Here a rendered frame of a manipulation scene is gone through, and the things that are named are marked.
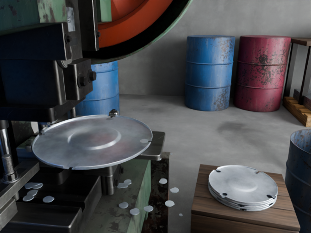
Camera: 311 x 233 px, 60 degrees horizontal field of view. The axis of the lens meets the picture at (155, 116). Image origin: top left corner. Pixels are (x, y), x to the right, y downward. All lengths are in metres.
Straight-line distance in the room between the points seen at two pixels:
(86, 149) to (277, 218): 0.81
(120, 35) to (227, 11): 3.06
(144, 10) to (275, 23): 3.22
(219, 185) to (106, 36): 0.77
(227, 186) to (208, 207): 0.14
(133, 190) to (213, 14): 3.38
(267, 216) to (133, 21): 0.88
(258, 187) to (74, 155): 0.87
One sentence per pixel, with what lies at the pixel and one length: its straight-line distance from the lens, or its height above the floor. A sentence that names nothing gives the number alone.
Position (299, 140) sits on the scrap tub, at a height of 0.42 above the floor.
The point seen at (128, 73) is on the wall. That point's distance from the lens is 4.07.
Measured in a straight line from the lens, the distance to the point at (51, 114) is 0.61.
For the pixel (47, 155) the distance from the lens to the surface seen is 0.65.
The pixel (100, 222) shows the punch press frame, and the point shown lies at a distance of 0.65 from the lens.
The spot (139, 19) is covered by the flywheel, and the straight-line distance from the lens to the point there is 0.94.
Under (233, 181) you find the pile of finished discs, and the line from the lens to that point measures 1.27.
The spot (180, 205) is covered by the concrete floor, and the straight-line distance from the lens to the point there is 1.74.
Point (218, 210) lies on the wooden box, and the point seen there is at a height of 0.35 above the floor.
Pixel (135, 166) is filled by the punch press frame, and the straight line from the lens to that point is 0.84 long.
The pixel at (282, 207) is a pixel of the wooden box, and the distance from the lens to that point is 1.26.
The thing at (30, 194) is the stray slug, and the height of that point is 0.71.
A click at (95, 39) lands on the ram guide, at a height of 1.02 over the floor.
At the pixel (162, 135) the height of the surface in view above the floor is 0.78.
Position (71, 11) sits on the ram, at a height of 1.08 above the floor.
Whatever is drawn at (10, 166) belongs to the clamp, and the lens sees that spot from 0.62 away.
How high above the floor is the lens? 1.06
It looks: 20 degrees down
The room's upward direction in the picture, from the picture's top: straight up
